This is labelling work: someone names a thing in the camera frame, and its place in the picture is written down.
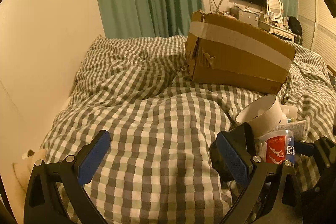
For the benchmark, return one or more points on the white toothpaste tube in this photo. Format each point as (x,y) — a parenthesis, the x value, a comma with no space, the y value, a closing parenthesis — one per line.
(299,129)

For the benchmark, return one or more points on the white oval vanity mirror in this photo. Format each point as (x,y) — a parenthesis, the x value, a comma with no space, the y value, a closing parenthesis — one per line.
(275,9)

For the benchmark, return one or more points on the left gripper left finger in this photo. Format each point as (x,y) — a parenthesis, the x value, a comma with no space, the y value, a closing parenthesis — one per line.
(43,203)

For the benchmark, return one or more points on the white tape roll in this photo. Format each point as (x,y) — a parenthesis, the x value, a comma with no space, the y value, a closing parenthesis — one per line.
(263,115)

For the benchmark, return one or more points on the white wardrobe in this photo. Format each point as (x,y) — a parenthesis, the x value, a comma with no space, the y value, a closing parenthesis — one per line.
(318,26)

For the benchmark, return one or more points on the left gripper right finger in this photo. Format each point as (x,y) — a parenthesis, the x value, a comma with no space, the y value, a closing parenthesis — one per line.
(269,190)

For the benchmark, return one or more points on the silver mini fridge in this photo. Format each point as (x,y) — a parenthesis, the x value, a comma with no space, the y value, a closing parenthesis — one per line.
(248,17)

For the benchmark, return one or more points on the white dressing table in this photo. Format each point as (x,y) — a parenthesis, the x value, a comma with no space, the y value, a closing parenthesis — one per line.
(277,31)

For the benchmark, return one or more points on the black bag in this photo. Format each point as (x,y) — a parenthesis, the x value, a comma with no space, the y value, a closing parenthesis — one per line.
(294,25)

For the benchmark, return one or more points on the small black object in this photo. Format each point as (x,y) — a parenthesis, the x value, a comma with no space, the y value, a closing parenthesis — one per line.
(219,164)

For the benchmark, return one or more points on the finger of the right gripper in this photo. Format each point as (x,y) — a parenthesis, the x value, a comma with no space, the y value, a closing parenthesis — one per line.
(305,148)
(324,152)

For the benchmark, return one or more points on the brown cardboard box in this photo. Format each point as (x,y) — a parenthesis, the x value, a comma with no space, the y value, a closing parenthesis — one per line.
(222,50)

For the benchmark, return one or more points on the green checkered bed quilt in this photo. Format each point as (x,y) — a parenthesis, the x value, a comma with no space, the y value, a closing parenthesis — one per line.
(158,167)

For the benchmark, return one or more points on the red white can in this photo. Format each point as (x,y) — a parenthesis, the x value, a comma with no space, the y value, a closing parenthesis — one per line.
(276,147)

